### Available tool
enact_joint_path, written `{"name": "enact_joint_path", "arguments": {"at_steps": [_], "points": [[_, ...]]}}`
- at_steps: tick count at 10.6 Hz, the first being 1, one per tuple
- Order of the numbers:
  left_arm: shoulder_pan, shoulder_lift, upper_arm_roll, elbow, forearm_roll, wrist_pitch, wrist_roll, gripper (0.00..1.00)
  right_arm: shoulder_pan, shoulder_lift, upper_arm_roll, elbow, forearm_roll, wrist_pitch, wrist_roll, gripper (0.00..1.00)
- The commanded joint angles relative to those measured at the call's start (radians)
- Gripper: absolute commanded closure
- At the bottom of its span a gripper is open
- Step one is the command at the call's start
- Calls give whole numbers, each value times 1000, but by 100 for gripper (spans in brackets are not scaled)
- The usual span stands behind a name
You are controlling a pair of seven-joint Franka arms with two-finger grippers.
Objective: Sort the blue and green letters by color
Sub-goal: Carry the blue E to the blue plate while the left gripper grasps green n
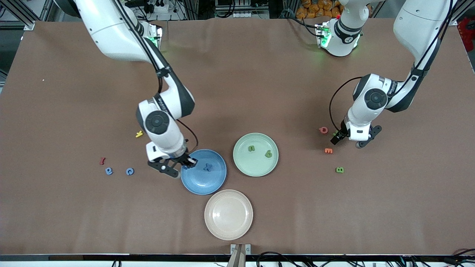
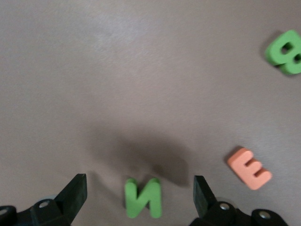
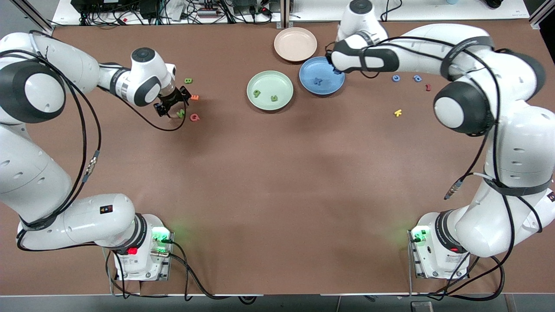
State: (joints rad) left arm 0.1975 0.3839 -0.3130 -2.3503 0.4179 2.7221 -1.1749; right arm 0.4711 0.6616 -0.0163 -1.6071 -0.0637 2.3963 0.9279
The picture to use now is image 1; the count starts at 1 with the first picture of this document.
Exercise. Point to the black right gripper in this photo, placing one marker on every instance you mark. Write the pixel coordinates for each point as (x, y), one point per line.
(181, 158)

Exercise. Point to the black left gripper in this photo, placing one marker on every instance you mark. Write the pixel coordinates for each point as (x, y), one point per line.
(342, 132)

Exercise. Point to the blue foam letter X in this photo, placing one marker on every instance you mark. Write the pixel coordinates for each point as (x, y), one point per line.
(208, 167)

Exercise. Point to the blue foam letter c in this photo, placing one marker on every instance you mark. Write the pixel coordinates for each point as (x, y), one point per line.
(127, 171)

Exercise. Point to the green foam letter p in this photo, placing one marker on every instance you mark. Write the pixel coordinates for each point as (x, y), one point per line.
(269, 154)

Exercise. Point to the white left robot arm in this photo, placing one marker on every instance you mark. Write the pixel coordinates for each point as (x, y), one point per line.
(362, 111)

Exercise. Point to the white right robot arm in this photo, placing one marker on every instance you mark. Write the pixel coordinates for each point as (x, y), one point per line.
(111, 33)

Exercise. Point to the pink foam letter Q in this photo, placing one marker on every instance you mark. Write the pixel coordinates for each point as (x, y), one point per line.
(320, 130)

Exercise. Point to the blue round plate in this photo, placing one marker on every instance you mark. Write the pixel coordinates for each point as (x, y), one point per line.
(206, 181)

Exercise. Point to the yellow foam letter K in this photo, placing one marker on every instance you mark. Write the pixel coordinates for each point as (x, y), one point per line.
(139, 134)

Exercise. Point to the pale green round plate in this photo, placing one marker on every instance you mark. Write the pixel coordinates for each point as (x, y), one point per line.
(255, 165)

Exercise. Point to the beige round plate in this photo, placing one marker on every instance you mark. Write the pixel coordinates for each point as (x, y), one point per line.
(228, 215)

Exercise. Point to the brown table cover sheet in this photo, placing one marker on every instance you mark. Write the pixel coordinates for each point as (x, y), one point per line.
(237, 92)

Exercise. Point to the base connector box green light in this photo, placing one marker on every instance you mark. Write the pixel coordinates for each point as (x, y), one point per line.
(156, 35)
(322, 35)

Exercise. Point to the orange bags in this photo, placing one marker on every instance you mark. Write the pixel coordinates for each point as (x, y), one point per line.
(315, 7)

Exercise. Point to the small white power strip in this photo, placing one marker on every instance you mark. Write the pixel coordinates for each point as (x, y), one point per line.
(241, 15)

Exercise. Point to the white power strip with plugs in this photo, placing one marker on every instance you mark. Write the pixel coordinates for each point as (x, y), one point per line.
(157, 6)

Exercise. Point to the red object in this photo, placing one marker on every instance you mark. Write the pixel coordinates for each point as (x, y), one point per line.
(467, 33)

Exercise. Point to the black white table edge rail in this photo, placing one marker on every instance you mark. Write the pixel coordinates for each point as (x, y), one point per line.
(167, 257)

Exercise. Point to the metal mount bracket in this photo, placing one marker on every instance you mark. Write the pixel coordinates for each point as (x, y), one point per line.
(248, 249)

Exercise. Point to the aluminium frame profile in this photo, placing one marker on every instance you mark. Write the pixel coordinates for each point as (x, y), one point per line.
(465, 8)
(29, 25)

